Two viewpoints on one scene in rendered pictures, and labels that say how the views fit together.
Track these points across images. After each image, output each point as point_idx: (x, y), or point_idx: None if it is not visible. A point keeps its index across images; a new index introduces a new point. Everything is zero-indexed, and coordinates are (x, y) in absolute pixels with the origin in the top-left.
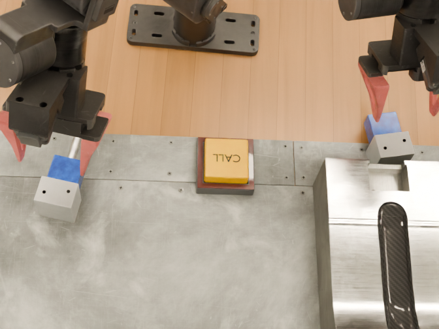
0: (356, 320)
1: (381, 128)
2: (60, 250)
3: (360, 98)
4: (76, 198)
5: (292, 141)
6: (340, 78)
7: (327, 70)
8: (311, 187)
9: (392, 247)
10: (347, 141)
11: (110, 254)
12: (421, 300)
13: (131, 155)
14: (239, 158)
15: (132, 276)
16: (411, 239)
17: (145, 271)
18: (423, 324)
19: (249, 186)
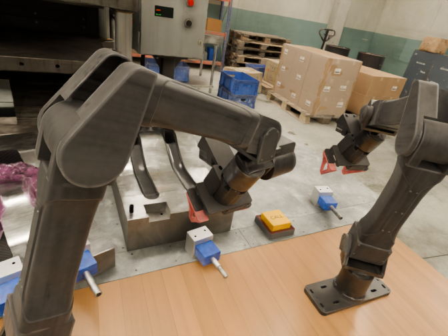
0: (195, 163)
1: (209, 245)
2: (305, 192)
3: (226, 283)
4: (315, 194)
5: (251, 248)
6: (245, 292)
7: (256, 295)
8: (230, 230)
9: (188, 184)
10: (222, 256)
11: (289, 194)
12: (171, 171)
13: (313, 223)
14: (271, 218)
15: (277, 190)
16: (181, 185)
17: (274, 192)
18: (168, 164)
19: (258, 215)
